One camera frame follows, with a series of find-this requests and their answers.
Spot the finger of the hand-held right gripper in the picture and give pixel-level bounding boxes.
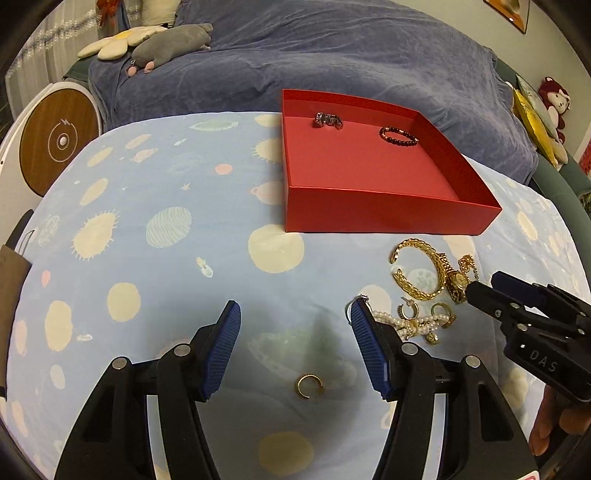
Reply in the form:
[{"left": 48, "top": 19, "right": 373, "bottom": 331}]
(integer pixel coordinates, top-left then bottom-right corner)
[
  {"left": 490, "top": 271, "right": 591, "bottom": 324},
  {"left": 465, "top": 281, "right": 591, "bottom": 342}
]

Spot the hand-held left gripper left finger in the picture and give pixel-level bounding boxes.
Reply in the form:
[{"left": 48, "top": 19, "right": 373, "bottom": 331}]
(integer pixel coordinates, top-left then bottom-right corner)
[{"left": 54, "top": 300, "right": 242, "bottom": 480}]

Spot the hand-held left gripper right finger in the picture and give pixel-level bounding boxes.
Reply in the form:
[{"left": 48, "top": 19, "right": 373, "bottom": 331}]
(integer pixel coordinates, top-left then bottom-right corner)
[{"left": 346, "top": 299, "right": 539, "bottom": 480}]

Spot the gold wristwatch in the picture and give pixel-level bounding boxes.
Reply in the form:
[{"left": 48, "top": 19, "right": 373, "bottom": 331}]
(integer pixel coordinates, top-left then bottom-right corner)
[{"left": 434, "top": 253, "right": 472, "bottom": 304}]

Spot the pearl bracelet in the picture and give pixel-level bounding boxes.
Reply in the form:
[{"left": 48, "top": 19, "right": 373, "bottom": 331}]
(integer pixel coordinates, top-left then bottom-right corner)
[{"left": 372, "top": 309, "right": 451, "bottom": 346}]

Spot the gold chain bracelet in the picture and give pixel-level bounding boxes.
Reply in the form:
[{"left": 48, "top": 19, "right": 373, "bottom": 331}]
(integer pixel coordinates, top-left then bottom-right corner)
[{"left": 457, "top": 254, "right": 481, "bottom": 283}]

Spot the gold ring with dark stone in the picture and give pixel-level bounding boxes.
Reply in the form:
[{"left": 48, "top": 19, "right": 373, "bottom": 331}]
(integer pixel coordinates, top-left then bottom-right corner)
[{"left": 430, "top": 302, "right": 457, "bottom": 329}]

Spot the gold cuff bracelet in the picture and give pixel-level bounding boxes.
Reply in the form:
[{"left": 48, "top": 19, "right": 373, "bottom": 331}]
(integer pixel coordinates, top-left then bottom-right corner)
[{"left": 392, "top": 239, "right": 448, "bottom": 301}]

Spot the gold ear cuff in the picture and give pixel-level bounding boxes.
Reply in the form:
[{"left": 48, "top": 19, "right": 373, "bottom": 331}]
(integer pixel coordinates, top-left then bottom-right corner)
[{"left": 296, "top": 375, "right": 325, "bottom": 400}]

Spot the red cardboard box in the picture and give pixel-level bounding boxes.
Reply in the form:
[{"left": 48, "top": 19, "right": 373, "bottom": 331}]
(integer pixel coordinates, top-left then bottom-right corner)
[{"left": 281, "top": 89, "right": 503, "bottom": 236}]

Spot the person's right hand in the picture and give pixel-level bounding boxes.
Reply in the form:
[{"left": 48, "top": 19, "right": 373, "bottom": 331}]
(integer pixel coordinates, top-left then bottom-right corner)
[{"left": 529, "top": 383, "right": 591, "bottom": 460}]

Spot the teal sofa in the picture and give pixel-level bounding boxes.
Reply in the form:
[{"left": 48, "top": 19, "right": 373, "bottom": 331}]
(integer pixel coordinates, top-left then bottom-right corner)
[{"left": 492, "top": 53, "right": 591, "bottom": 232}]

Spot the yellow cushion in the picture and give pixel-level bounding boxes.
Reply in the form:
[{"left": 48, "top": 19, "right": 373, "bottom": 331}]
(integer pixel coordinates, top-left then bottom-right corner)
[{"left": 512, "top": 88, "right": 561, "bottom": 164}]

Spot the red monkey plush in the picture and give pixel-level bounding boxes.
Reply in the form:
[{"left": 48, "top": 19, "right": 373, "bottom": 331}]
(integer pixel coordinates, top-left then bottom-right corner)
[{"left": 538, "top": 76, "right": 571, "bottom": 144}]

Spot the brown paper bag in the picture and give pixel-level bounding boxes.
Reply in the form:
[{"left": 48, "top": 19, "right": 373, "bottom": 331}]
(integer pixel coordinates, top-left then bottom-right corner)
[{"left": 0, "top": 228, "right": 33, "bottom": 393}]

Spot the silver wristwatch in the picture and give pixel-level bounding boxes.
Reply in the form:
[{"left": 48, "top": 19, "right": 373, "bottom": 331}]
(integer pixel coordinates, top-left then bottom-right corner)
[{"left": 314, "top": 112, "right": 345, "bottom": 131}]

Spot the round white wood-faced device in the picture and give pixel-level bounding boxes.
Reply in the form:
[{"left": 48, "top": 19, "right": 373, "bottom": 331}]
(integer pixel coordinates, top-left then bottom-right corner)
[{"left": 0, "top": 79, "right": 103, "bottom": 217}]

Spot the blue-grey blanket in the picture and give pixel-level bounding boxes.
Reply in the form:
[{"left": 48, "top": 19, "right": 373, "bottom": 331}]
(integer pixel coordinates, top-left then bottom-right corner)
[{"left": 88, "top": 0, "right": 539, "bottom": 185}]

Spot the grey plush toy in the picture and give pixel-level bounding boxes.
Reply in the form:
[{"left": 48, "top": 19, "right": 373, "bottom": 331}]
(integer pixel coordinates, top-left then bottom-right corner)
[{"left": 131, "top": 23, "right": 214, "bottom": 75}]

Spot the flower-shaped cushion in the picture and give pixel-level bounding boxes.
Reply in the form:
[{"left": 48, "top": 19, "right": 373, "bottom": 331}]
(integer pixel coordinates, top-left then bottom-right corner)
[{"left": 78, "top": 25, "right": 167, "bottom": 61}]

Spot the white lace curtain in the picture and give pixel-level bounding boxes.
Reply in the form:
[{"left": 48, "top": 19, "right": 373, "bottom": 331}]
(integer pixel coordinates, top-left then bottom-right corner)
[{"left": 4, "top": 9, "right": 100, "bottom": 93}]

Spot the dark beaded bracelet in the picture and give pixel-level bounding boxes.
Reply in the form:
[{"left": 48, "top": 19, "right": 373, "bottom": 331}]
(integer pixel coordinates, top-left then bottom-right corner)
[{"left": 379, "top": 127, "right": 420, "bottom": 147}]

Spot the wall picture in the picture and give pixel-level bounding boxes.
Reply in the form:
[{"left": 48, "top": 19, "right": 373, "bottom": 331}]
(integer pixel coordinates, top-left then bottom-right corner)
[{"left": 484, "top": 0, "right": 529, "bottom": 34}]

